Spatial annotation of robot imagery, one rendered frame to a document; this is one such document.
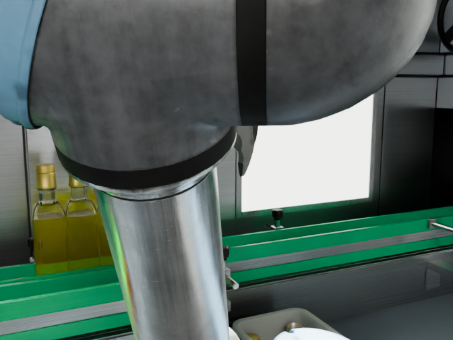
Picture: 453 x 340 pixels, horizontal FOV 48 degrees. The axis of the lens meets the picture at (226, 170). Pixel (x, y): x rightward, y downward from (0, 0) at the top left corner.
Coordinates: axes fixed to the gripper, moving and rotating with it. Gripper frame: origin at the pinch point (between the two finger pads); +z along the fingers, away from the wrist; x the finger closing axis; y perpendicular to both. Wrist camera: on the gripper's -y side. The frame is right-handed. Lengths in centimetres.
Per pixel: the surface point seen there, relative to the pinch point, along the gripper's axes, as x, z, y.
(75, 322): 20.6, 27.1, 16.3
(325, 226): -42, 22, 33
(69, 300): 21.4, 23.1, 16.2
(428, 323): -59, 43, 14
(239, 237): -18.6, 22.1, 33.2
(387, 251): -56, 29, 26
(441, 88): -90, -11, 43
